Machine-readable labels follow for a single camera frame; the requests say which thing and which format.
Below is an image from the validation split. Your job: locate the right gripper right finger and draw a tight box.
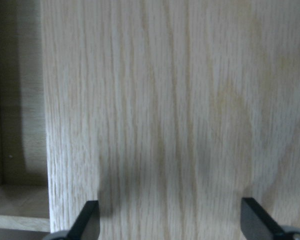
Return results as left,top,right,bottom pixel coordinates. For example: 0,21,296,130
240,197,289,240

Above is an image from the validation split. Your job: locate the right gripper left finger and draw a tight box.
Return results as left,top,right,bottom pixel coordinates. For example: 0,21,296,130
66,200,101,240

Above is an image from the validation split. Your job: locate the light wooden drawer cabinet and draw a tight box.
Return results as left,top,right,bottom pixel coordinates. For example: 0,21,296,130
40,0,300,240

